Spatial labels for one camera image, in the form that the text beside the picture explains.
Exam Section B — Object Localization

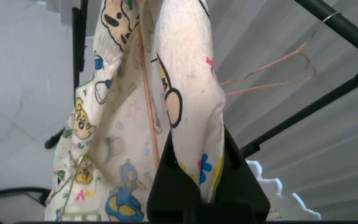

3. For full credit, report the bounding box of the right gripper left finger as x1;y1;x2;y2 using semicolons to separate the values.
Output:
146;131;205;222

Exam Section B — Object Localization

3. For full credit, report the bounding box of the cream printed shirt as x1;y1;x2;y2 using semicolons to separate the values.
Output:
44;0;226;222

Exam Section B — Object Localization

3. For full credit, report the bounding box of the black clothes rack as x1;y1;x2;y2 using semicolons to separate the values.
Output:
0;0;358;207

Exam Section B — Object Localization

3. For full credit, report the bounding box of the white curtain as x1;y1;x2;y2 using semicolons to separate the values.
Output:
197;0;358;220

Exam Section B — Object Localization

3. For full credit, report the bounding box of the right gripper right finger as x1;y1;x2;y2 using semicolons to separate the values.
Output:
211;126;272;222

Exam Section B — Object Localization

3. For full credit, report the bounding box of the pink clothes hanger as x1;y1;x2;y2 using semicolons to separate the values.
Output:
219;42;318;96
136;24;162;169

